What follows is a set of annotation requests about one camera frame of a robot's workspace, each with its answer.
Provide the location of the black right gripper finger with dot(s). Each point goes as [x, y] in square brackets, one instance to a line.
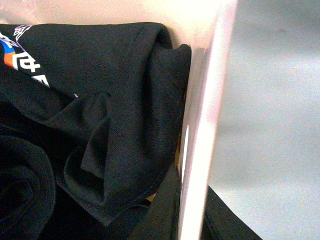
[220, 223]

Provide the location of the beige plastic hamper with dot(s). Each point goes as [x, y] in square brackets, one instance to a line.
[206, 26]

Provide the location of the black printed clothing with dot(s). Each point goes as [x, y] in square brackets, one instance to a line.
[90, 117]

